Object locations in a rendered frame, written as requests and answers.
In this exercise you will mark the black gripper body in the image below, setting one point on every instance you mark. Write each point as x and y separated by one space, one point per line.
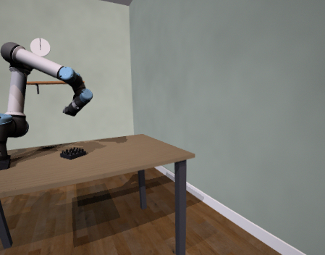
72 109

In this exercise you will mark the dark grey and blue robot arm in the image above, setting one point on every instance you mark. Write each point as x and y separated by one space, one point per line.
13 123

